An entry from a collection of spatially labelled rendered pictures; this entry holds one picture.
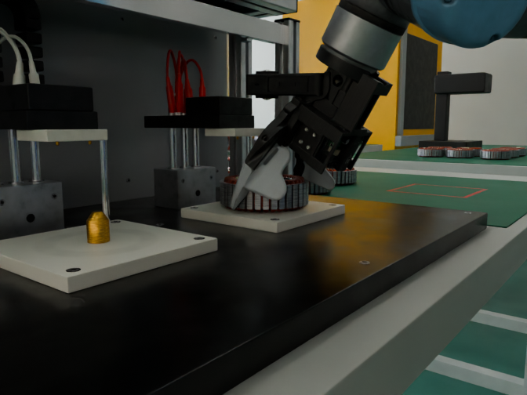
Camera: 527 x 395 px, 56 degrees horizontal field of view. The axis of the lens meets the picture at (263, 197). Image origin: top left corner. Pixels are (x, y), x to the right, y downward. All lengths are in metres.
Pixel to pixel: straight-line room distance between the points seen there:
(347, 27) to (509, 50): 5.24
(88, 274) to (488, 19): 0.35
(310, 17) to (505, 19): 4.10
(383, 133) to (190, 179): 3.45
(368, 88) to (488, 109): 5.22
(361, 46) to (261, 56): 6.63
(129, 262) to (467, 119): 5.49
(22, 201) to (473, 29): 0.45
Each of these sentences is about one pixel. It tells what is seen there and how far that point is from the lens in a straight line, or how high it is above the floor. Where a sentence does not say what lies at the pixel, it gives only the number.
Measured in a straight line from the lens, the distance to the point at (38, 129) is 0.48.
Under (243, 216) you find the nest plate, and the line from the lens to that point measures 0.56.
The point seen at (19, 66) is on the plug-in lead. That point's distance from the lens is 0.56.
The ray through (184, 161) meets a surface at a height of 0.83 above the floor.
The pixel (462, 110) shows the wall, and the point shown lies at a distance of 5.80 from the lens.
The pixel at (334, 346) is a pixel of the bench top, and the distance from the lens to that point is 0.32.
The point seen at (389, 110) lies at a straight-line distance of 4.07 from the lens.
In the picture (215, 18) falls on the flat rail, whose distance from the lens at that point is 0.71.
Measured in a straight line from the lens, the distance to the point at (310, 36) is 4.48.
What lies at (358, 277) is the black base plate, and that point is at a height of 0.77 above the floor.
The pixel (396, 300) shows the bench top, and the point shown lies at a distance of 0.41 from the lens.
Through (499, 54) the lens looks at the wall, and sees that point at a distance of 5.76.
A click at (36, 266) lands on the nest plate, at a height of 0.78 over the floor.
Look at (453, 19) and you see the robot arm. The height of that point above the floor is 0.96.
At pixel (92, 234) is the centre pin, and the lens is 0.46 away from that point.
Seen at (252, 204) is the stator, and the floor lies 0.79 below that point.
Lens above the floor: 0.88
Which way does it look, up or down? 8 degrees down
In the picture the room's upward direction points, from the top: straight up
